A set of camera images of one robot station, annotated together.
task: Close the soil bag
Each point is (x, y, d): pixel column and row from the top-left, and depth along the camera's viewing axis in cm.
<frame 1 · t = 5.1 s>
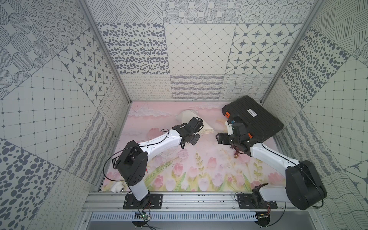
left hand: (192, 131, 87), fingers closed
right hand: (222, 137, 89), fingers open
black plastic tool case: (261, 123, 100), point 8 cm above the table
dark red garden hose nozzle: (235, 153, 92), point 2 cm above the table
white pipe fitting: (117, 187, 77), point 4 cm above the table

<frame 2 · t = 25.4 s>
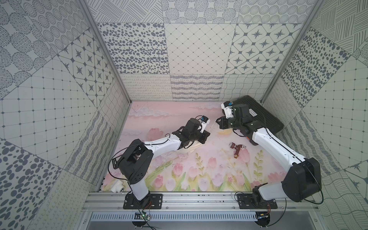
left hand: (208, 131, 86), fingers closed
right hand: (218, 120, 83), fingers closed
the named things where they were.

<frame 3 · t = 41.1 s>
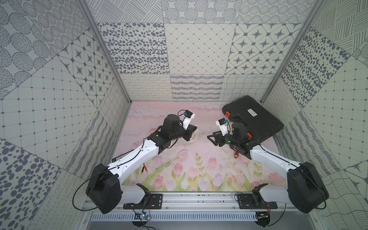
left hand: (194, 123, 77), fingers closed
right hand: (211, 136, 85), fingers open
white cloth drawstring bag: (196, 134, 80), point 20 cm above the table
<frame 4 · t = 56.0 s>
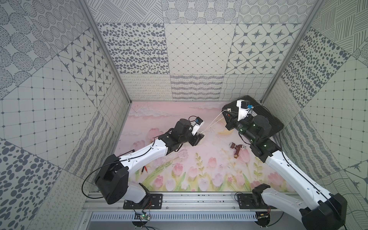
left hand: (199, 128, 80), fingers open
right hand: (222, 111, 71), fingers closed
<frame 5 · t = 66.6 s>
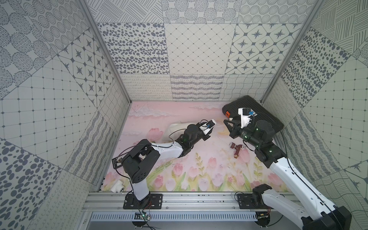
left hand: (210, 119, 83), fingers open
right hand: (224, 122, 72), fingers closed
